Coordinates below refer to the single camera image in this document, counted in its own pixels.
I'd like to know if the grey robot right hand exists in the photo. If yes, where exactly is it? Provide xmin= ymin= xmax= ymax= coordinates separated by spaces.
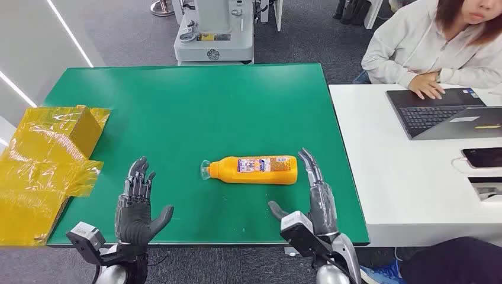
xmin=268 ymin=147 xmax=339 ymax=238

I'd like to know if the person's hand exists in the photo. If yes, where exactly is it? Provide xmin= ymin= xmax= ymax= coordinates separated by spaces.
xmin=407 ymin=72 xmax=446 ymax=101

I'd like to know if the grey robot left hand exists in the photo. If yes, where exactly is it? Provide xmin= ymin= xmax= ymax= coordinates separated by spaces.
xmin=114 ymin=156 xmax=175 ymax=247

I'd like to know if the orange bottle with clear cap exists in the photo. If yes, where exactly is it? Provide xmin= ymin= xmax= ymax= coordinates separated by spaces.
xmin=199 ymin=155 xmax=299 ymax=186

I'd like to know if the dark grey laptop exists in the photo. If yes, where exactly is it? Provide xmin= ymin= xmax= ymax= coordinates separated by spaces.
xmin=385 ymin=87 xmax=502 ymax=141

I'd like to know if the person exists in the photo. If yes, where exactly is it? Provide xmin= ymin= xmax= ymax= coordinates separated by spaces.
xmin=352 ymin=0 xmax=502 ymax=101

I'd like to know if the white desk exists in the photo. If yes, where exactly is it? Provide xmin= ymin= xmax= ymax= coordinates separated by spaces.
xmin=329 ymin=83 xmax=502 ymax=248

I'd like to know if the blue fabric item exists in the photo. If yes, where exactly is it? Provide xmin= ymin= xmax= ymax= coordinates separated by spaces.
xmin=360 ymin=262 xmax=405 ymax=284

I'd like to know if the white table leg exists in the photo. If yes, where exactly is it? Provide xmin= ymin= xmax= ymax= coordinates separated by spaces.
xmin=362 ymin=0 xmax=384 ymax=31

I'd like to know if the black smartphone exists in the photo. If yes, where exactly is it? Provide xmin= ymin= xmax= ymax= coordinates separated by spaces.
xmin=461 ymin=147 xmax=502 ymax=170

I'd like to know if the yellow taped cardboard box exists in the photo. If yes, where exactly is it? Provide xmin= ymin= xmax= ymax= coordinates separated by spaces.
xmin=0 ymin=104 xmax=112 ymax=248

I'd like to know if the green table mat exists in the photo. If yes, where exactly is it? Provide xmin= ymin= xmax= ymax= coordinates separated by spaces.
xmin=46 ymin=63 xmax=371 ymax=247

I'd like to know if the black chair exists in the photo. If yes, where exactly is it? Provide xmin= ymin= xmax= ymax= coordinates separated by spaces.
xmin=397 ymin=236 xmax=502 ymax=284

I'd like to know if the chrome chair base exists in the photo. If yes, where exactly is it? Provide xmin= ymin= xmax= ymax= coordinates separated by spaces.
xmin=150 ymin=0 xmax=176 ymax=18

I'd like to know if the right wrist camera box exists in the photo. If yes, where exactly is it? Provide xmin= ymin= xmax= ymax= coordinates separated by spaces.
xmin=279 ymin=211 xmax=333 ymax=260

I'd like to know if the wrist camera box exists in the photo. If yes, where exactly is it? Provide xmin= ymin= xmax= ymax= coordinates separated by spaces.
xmin=65 ymin=221 xmax=132 ymax=267
xmin=279 ymin=211 xmax=333 ymax=260

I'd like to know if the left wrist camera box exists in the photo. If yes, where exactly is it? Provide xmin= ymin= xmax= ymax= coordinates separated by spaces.
xmin=65 ymin=221 xmax=132 ymax=267

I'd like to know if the white charging cable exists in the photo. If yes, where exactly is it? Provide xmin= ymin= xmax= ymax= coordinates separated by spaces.
xmin=450 ymin=156 xmax=472 ymax=176

